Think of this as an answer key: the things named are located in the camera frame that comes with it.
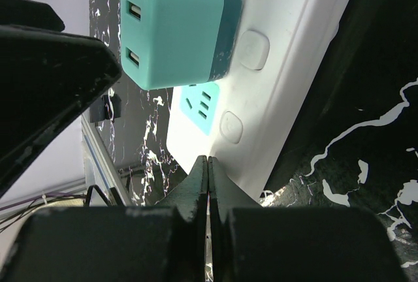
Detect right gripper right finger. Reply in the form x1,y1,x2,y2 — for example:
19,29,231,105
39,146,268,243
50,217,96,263
208,157,407,281

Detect white multi-socket power strip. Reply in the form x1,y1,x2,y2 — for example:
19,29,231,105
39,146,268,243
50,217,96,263
167,0,349,198

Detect teal usb charger plug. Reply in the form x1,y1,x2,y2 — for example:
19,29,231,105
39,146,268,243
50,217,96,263
120,0,243,90

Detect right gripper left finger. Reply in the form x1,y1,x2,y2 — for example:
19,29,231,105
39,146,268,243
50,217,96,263
1,156,208,281

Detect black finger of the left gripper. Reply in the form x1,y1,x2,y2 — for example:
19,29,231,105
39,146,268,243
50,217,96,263
1,0,121,193

